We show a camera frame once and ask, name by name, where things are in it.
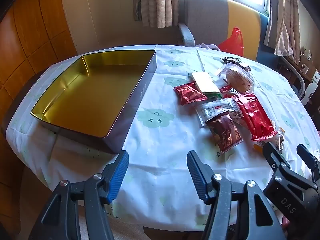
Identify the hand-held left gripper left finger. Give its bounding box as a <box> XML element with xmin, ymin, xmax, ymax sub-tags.
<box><xmin>29</xmin><ymin>150</ymin><xmax>129</xmax><ymax>240</ymax></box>

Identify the silver snack packet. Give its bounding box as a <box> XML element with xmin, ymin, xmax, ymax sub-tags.
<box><xmin>269</xmin><ymin>126</ymin><xmax>287</xmax><ymax>155</ymax></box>

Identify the red plastic bag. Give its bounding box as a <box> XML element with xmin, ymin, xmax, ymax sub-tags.
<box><xmin>217</xmin><ymin>27</ymin><xmax>244</xmax><ymax>55</ymax></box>

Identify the wooden wardrobe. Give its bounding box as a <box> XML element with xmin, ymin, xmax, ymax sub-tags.
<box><xmin>0</xmin><ymin>0</ymin><xmax>78</xmax><ymax>98</ymax></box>

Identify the pink cloth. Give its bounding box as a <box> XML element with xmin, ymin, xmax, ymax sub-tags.
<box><xmin>195</xmin><ymin>43</ymin><xmax>220</xmax><ymax>51</ymax></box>

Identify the clear white-label snack packet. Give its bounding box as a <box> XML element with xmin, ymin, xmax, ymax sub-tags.
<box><xmin>196</xmin><ymin>97</ymin><xmax>242</xmax><ymax>127</ymax></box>

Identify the small red snack packet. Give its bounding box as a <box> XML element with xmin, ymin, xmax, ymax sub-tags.
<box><xmin>174</xmin><ymin>83</ymin><xmax>208</xmax><ymax>105</ymax></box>

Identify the large bright red snack packet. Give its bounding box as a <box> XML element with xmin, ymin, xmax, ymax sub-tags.
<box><xmin>232</xmin><ymin>94</ymin><xmax>278</xmax><ymax>140</ymax></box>

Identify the grey and yellow sofa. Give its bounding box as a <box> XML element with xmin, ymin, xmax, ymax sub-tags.
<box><xmin>178</xmin><ymin>0</ymin><xmax>278</xmax><ymax>60</ymax></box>

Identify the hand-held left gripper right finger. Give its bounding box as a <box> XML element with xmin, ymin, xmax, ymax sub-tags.
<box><xmin>187</xmin><ymin>151</ymin><xmax>287</xmax><ymax>240</ymax></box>

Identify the clear bread packet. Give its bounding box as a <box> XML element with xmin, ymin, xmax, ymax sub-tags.
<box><xmin>216</xmin><ymin>63</ymin><xmax>255</xmax><ymax>94</ymax></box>

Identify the black and brown snack packet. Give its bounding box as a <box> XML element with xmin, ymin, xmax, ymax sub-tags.
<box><xmin>220</xmin><ymin>57</ymin><xmax>252</xmax><ymax>72</ymax></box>

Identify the gold rectangular tin box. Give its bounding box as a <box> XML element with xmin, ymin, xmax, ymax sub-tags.
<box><xmin>30</xmin><ymin>50</ymin><xmax>157</xmax><ymax>155</ymax></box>

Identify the dark red brown snack packet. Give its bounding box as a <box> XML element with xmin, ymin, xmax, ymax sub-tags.
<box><xmin>204</xmin><ymin>112</ymin><xmax>243</xmax><ymax>153</ymax></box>

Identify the white and grey appliance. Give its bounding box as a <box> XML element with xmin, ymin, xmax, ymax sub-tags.
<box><xmin>292</xmin><ymin>67</ymin><xmax>320</xmax><ymax>105</ymax></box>

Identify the white cloud-print tablecloth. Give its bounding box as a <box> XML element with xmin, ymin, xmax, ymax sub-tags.
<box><xmin>6</xmin><ymin>44</ymin><xmax>320</xmax><ymax>232</ymax></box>

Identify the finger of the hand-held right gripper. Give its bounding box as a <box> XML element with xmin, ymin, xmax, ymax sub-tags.
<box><xmin>262</xmin><ymin>142</ymin><xmax>290</xmax><ymax>178</ymax></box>
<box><xmin>296</xmin><ymin>144</ymin><xmax>320</xmax><ymax>188</ymax></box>

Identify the cream and green cracker packet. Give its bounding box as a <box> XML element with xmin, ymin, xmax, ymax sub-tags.
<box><xmin>191</xmin><ymin>72</ymin><xmax>223</xmax><ymax>99</ymax></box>

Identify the beige patterned curtain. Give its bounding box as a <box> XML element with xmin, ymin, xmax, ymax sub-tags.
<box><xmin>274</xmin><ymin>0</ymin><xmax>300</xmax><ymax>64</ymax></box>
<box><xmin>132</xmin><ymin>0</ymin><xmax>179</xmax><ymax>28</ymax></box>

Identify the wooden side cabinet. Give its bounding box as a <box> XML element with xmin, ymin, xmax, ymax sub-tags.
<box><xmin>279</xmin><ymin>50</ymin><xmax>320</xmax><ymax>98</ymax></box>

